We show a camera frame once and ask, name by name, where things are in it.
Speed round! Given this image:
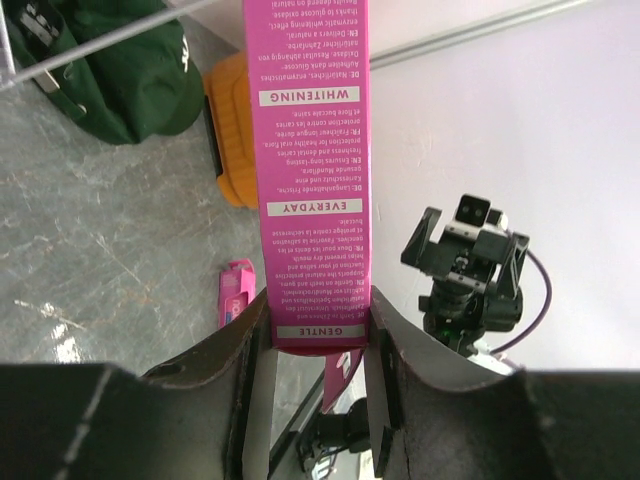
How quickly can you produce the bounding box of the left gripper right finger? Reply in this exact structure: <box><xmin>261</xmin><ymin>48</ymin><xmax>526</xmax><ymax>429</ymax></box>
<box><xmin>364</xmin><ymin>289</ymin><xmax>639</xmax><ymax>479</ymax></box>

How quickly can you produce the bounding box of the orange plastic basket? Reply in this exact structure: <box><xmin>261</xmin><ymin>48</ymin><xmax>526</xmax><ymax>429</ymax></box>
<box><xmin>203</xmin><ymin>52</ymin><xmax>259</xmax><ymax>209</ymax></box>

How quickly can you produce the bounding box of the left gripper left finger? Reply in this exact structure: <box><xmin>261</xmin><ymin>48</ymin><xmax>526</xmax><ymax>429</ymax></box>
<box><xmin>1</xmin><ymin>294</ymin><xmax>273</xmax><ymax>479</ymax></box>

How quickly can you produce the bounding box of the dark green baseball cap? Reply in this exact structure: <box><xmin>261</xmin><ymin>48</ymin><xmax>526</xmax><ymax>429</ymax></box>
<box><xmin>3</xmin><ymin>1</ymin><xmax>205</xmax><ymax>145</ymax></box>

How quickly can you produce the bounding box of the pink toothpaste box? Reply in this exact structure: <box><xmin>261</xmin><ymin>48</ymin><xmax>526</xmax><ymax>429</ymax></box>
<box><xmin>218</xmin><ymin>258</ymin><xmax>256</xmax><ymax>328</ymax></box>
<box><xmin>243</xmin><ymin>0</ymin><xmax>372</xmax><ymax>410</ymax></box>

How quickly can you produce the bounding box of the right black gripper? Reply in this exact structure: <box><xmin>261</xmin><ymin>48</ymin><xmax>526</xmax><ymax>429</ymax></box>
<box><xmin>400</xmin><ymin>194</ymin><xmax>530</xmax><ymax>350</ymax></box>

